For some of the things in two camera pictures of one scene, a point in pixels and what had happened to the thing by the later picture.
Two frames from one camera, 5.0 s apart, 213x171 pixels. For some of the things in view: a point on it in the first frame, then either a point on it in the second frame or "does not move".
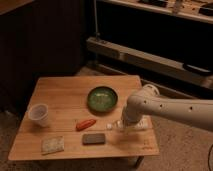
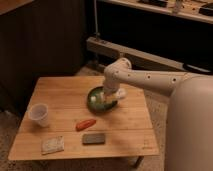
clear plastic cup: (39, 112) does not move
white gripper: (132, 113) -> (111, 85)
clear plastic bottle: (143, 124) -> (119, 94)
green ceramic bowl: (102, 99) does not move
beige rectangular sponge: (52, 145) does not move
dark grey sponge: (93, 138) does not move
